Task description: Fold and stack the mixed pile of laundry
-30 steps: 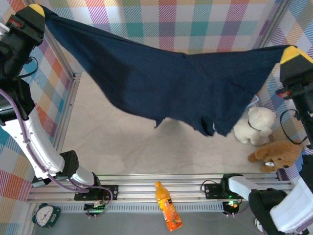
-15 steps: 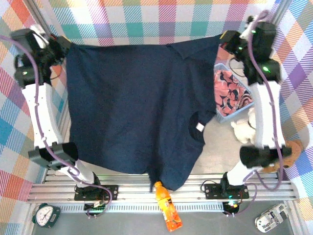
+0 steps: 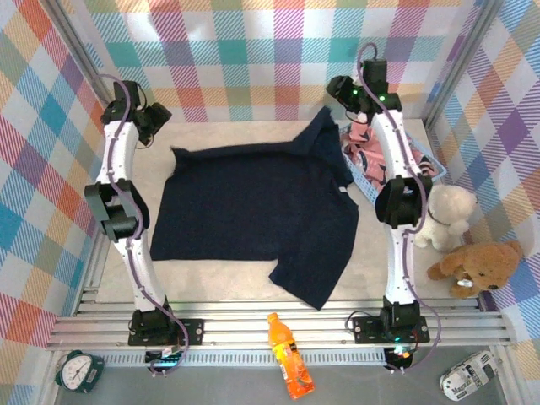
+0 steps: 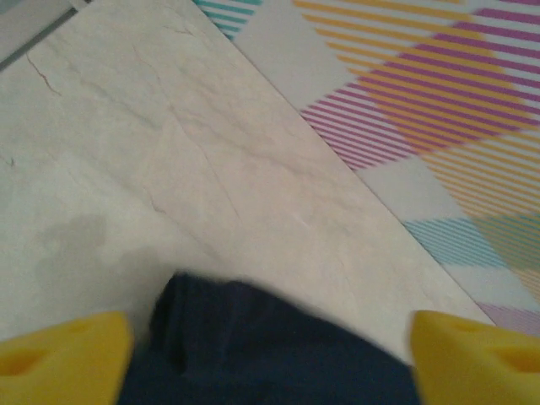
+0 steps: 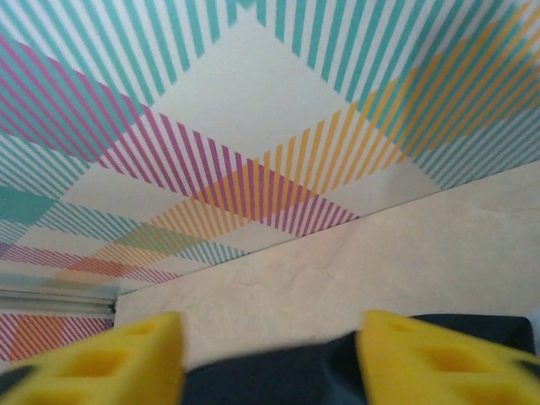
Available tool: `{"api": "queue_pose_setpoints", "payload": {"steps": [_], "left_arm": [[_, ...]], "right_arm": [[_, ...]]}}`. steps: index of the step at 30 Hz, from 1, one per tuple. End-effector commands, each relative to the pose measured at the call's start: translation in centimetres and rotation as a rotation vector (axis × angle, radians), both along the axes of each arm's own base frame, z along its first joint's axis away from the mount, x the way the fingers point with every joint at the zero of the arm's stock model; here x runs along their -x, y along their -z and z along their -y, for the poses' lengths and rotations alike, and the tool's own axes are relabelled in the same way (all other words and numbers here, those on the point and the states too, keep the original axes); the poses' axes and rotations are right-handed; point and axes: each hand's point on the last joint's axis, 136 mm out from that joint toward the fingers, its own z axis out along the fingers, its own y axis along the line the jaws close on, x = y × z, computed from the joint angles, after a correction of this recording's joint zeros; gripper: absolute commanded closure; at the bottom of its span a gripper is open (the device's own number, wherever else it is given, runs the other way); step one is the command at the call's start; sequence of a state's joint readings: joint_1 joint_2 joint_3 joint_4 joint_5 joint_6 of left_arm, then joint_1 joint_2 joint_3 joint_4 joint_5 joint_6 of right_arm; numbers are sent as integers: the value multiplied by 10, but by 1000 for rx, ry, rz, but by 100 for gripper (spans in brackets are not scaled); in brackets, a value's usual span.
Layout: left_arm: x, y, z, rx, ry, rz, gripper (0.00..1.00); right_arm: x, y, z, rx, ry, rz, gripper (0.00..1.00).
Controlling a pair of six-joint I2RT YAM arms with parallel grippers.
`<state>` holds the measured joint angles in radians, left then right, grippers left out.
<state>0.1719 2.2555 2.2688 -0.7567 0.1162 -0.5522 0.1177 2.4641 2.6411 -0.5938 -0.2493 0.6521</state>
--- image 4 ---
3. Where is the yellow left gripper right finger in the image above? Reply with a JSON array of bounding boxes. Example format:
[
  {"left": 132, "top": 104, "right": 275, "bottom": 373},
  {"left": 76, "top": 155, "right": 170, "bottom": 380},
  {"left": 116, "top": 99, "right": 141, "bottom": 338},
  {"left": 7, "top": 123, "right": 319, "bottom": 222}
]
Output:
[{"left": 411, "top": 310, "right": 540, "bottom": 405}]

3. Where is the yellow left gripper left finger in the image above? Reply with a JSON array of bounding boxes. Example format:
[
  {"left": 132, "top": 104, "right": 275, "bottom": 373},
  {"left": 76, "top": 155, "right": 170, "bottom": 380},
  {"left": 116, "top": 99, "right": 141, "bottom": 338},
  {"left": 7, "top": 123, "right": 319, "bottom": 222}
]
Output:
[{"left": 0, "top": 310, "right": 136, "bottom": 405}]

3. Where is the navy blue shirt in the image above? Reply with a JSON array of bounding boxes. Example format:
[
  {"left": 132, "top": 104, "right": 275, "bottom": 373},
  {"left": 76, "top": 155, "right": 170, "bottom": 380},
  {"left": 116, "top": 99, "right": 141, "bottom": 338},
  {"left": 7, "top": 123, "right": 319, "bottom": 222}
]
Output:
[{"left": 120, "top": 272, "right": 423, "bottom": 405}]

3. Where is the aluminium left side rail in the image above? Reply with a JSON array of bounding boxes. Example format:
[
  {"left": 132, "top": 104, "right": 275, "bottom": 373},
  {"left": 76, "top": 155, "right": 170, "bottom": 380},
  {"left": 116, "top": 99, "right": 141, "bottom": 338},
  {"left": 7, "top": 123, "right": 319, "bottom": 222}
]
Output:
[{"left": 0, "top": 0, "right": 92, "bottom": 71}]

